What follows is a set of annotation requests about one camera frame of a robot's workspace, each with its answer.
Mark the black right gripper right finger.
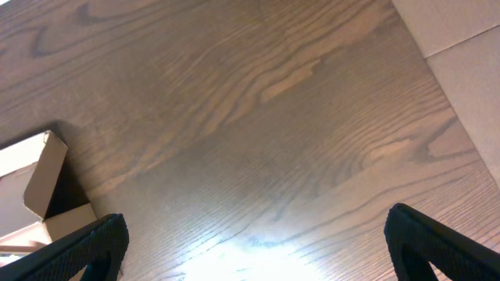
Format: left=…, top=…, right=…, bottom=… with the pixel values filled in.
left=384, top=203, right=499, bottom=280

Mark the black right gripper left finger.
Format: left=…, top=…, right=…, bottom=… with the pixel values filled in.
left=1, top=214, right=129, bottom=281

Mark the open cardboard box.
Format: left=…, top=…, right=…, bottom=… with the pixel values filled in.
left=1, top=130, right=96, bottom=266

